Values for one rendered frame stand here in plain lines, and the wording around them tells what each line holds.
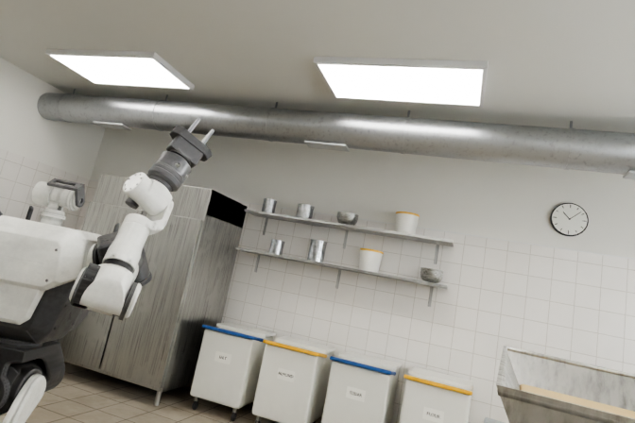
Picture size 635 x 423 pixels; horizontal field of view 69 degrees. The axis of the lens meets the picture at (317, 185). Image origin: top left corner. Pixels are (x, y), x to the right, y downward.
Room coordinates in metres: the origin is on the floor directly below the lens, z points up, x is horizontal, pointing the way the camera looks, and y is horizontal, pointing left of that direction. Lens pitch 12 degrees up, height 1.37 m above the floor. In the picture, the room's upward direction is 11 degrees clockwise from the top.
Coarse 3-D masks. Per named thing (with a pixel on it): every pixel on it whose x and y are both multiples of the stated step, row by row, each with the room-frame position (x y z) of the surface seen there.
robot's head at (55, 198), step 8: (40, 184) 1.26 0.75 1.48; (32, 192) 1.26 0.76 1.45; (40, 192) 1.26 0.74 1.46; (48, 192) 1.26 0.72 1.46; (56, 192) 1.27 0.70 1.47; (64, 192) 1.27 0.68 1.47; (32, 200) 1.27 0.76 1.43; (40, 200) 1.27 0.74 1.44; (48, 200) 1.27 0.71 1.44; (56, 200) 1.27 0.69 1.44; (64, 200) 1.27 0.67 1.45; (48, 208) 1.27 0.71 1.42; (56, 208) 1.27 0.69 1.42; (64, 216) 1.29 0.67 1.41
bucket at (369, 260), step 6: (360, 252) 4.64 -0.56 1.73; (366, 252) 4.56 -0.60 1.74; (372, 252) 4.54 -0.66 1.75; (378, 252) 4.55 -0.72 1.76; (360, 258) 4.63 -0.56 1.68; (366, 258) 4.56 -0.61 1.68; (372, 258) 4.54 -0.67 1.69; (378, 258) 4.56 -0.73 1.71; (360, 264) 4.62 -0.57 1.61; (366, 264) 4.56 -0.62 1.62; (372, 264) 4.55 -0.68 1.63; (378, 264) 4.59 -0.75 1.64; (366, 270) 4.56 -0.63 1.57; (372, 270) 4.56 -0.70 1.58; (378, 270) 4.63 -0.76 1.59
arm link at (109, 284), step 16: (128, 224) 1.08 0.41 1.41; (128, 240) 1.06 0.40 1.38; (144, 240) 1.09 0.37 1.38; (112, 256) 1.03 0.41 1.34; (128, 256) 1.04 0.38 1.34; (96, 272) 1.02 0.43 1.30; (112, 272) 1.02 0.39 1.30; (128, 272) 1.04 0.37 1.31; (80, 288) 1.01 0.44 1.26; (96, 288) 1.01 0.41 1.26; (112, 288) 1.02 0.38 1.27; (128, 288) 1.04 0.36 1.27; (80, 304) 1.03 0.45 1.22; (96, 304) 1.03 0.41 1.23; (112, 304) 1.03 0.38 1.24
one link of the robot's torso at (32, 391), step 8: (32, 376) 1.30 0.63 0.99; (40, 376) 1.31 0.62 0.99; (24, 384) 1.28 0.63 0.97; (32, 384) 1.28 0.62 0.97; (40, 384) 1.31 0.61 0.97; (24, 392) 1.26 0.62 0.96; (32, 392) 1.28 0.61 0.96; (40, 392) 1.32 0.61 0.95; (16, 400) 1.25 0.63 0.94; (24, 400) 1.26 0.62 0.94; (32, 400) 1.30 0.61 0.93; (16, 408) 1.25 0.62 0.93; (24, 408) 1.27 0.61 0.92; (32, 408) 1.31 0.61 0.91; (8, 416) 1.23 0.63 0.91; (16, 416) 1.25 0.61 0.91; (24, 416) 1.28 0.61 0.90
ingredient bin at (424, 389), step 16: (416, 368) 4.45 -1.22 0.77; (416, 384) 3.98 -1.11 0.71; (432, 384) 3.90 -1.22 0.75; (448, 384) 4.10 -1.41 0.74; (464, 384) 4.09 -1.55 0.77; (416, 400) 3.97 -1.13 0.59; (432, 400) 3.92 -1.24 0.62; (448, 400) 3.88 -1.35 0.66; (464, 400) 3.83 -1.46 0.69; (400, 416) 4.04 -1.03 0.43; (416, 416) 3.96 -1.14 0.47; (432, 416) 3.91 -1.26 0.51; (448, 416) 3.87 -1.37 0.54; (464, 416) 3.83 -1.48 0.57
